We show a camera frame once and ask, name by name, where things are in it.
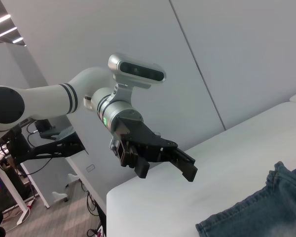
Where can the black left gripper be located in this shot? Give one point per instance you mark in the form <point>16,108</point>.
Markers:
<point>143,140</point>

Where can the short ceiling light strip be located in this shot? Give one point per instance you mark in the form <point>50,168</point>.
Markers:
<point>18,40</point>

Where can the white partition foot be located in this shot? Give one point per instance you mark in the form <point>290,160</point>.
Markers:
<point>72,179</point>
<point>60,196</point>

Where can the blue denim shorts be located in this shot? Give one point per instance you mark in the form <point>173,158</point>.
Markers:
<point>273,209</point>

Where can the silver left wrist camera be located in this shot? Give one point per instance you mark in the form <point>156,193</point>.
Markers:
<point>138,69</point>

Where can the white wall outlet plate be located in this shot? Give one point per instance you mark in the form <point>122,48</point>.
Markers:
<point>91,168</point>

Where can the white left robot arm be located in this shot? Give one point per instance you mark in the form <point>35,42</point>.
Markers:
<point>47,98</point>

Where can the black computer with coloured lights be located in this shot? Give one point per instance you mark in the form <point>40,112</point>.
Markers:
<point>2,195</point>

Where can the white desk frame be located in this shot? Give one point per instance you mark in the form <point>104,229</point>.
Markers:
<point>17,195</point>

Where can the long ceiling light strip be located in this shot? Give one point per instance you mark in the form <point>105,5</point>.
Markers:
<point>0,20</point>
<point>2,34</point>

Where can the grey black device box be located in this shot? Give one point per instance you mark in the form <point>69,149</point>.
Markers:
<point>51,130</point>

